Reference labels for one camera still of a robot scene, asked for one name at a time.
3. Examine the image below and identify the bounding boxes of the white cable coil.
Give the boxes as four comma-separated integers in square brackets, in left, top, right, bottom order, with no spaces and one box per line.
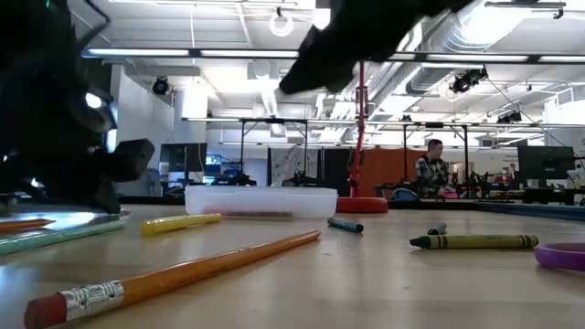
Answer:
[269,11,294,37]

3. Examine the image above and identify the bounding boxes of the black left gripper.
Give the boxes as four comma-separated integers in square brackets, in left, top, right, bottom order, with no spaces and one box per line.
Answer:
[0,132,156,215]

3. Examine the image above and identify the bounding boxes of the blue chair back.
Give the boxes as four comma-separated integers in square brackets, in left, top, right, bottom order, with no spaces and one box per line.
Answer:
[389,187,420,203]

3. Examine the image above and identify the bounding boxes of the person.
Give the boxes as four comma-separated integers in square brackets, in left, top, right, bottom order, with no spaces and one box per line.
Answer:
[414,138,452,199]

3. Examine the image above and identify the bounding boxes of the red desk lamp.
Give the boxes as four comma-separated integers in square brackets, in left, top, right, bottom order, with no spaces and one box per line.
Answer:
[335,61,389,215]

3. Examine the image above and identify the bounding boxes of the silver ventilation duct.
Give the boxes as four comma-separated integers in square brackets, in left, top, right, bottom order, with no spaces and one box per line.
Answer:
[365,8,493,115]

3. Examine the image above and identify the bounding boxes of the purple scissors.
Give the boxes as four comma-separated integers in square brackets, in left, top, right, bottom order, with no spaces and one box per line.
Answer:
[533,241,585,272]

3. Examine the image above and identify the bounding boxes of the black background station frame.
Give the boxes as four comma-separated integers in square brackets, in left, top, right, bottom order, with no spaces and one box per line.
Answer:
[239,117,310,177]
[401,122,471,186]

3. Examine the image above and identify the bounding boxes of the black monitor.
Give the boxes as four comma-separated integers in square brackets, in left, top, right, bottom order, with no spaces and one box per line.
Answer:
[159,143,207,174]
[516,145,576,182]

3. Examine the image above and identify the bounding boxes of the black pen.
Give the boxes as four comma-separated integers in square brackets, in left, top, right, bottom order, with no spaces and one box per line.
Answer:
[222,210,293,219]

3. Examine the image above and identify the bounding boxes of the black ceiling camera cluster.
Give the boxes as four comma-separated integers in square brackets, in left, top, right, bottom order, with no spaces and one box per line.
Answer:
[450,68,489,95]

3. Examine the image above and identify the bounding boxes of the orange pencil with eraser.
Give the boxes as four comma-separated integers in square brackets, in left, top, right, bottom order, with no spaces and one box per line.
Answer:
[23,229,323,329]

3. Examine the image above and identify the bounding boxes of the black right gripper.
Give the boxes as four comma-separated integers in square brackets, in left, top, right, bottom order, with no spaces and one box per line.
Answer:
[278,0,474,96]

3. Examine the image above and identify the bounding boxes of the orange marker pen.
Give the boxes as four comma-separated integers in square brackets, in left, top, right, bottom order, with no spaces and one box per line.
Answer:
[0,218,57,234]

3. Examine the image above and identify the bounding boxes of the clear plastic supply box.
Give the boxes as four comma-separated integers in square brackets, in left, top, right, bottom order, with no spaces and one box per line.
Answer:
[185,185,339,219]

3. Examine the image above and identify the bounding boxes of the orange partition panel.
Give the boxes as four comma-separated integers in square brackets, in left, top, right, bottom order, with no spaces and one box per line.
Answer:
[363,148,429,186]

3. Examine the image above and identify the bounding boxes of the yellow-green crayon black bands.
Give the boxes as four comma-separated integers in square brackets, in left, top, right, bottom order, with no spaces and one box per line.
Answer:
[409,233,540,251]

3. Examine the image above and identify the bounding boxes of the grey cabinet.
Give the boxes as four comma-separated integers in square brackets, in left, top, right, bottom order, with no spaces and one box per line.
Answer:
[119,167,162,197]

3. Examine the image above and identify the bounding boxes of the yellow highlighter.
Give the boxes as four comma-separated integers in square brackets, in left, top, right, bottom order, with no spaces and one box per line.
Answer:
[139,212,224,238]

